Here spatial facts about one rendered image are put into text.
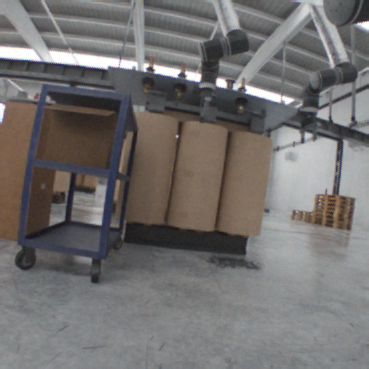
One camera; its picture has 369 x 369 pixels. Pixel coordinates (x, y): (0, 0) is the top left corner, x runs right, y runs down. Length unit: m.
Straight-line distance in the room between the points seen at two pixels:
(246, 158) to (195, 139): 0.46
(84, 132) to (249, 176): 1.34
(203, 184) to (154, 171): 0.40
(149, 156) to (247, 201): 0.89
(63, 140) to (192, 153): 1.02
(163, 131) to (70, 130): 0.86
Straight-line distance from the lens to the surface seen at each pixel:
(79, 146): 1.11
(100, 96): 1.13
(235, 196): 1.89
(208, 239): 1.99
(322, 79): 1.53
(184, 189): 1.77
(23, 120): 1.72
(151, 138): 1.77
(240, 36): 1.36
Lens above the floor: 0.49
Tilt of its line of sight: 1 degrees up
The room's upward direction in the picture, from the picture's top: 8 degrees clockwise
